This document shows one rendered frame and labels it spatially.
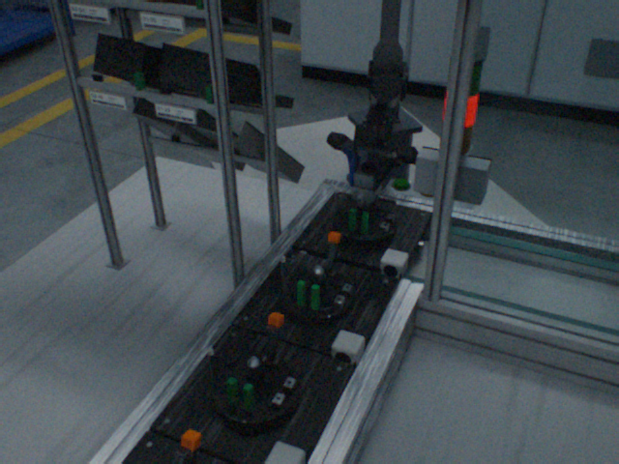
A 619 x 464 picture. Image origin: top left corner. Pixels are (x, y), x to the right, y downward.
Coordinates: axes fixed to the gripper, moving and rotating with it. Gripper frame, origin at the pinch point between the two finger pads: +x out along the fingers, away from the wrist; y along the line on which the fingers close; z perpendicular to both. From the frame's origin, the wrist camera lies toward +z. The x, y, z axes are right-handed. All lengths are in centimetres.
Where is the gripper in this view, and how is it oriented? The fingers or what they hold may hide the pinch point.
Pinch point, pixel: (367, 172)
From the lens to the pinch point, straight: 129.7
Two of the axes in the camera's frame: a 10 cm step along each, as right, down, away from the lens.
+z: -3.1, -1.3, -9.4
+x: -2.5, 9.7, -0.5
